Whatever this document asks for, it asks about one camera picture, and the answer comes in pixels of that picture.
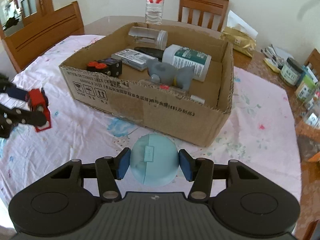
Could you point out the boxed card pack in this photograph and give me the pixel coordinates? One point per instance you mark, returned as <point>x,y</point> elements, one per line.
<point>133,58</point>

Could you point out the grey elephant figure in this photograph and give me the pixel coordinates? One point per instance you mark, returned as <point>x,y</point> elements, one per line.
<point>167,74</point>

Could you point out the wooden chair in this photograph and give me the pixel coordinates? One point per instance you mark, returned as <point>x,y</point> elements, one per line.
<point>212,7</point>
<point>313,62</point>
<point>24,46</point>

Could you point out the wooden chair far right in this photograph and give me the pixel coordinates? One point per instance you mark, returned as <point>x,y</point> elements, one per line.
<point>313,62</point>

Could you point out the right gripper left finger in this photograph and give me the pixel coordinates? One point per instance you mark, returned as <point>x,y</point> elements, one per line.
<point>109,169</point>

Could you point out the gold tissue pack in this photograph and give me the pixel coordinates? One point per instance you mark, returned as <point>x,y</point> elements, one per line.
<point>240,34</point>

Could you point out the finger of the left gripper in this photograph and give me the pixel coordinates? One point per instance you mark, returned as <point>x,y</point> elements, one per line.
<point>10,118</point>
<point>11,89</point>

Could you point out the dark lid glass jar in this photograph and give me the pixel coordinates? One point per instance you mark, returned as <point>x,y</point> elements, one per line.
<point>291,71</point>

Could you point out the large black lid jar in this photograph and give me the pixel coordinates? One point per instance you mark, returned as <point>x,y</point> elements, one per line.
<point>307,132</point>

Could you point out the wooden chair at left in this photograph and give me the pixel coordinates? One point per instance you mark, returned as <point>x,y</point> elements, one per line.
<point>24,46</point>

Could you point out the light blue round case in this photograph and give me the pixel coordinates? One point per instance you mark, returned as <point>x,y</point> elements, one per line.
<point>154,160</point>

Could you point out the wooden chair at far side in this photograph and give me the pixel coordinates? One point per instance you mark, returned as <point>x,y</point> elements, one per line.
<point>212,7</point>

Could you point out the wooden door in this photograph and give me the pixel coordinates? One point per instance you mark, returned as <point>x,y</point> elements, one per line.
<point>30,0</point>

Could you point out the clear water bottle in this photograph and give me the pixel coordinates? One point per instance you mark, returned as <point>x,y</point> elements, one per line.
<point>154,11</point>

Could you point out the black robot toy cube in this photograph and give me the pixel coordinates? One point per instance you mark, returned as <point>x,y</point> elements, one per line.
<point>109,66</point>

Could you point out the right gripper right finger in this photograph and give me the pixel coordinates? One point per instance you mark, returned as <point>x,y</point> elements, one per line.
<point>200,172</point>

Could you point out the white medical swab bottle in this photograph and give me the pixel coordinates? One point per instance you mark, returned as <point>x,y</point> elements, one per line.
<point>180,57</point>

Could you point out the red toy train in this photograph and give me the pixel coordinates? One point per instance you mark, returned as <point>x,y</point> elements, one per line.
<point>38,102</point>

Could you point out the green lid small bottle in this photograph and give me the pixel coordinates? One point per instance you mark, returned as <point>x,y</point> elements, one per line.
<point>305,88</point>

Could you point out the brown cardboard box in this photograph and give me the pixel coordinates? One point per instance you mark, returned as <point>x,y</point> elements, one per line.
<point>159,97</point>

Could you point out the clear plastic jar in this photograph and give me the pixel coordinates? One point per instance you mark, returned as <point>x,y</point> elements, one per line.
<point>156,37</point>

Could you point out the black glasses case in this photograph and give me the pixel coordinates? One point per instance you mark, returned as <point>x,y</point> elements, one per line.
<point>153,52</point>

